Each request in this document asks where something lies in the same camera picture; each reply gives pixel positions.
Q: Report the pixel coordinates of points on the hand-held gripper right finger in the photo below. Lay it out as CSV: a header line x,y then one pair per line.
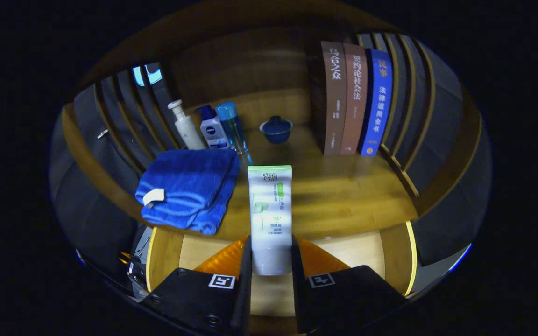
x,y
348,298

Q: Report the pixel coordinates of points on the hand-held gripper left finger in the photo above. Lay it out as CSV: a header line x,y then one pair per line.
x,y
203,298

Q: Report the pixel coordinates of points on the wooden drawer with black knob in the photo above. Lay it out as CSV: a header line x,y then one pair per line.
x,y
353,249

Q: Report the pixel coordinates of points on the white facial cleanser tube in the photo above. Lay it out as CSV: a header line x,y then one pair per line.
x,y
270,214

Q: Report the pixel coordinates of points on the wooden countertop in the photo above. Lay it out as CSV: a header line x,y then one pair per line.
x,y
334,196

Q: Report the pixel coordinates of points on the wooden cabinet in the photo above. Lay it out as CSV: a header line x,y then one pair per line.
x,y
250,70

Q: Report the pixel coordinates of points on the blue folded towel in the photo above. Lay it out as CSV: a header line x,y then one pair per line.
x,y
189,186

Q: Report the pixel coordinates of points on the white bottle with blue cap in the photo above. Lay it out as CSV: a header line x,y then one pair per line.
x,y
214,133

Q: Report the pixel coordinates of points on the white pump bottle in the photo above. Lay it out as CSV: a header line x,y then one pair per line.
x,y
189,133

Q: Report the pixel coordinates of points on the teal clear bottle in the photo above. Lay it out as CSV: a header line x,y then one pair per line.
x,y
231,126

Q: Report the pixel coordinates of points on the dark blue lidded teacup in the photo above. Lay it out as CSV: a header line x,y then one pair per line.
x,y
276,131

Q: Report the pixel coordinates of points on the small metal clip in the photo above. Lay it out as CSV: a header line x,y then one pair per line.
x,y
102,134

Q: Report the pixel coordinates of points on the dark brown book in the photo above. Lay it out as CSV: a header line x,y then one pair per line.
x,y
334,102

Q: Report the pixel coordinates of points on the blue book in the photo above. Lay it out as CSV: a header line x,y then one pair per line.
x,y
378,102

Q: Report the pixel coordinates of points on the reddish brown book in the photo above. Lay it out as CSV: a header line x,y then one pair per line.
x,y
355,98

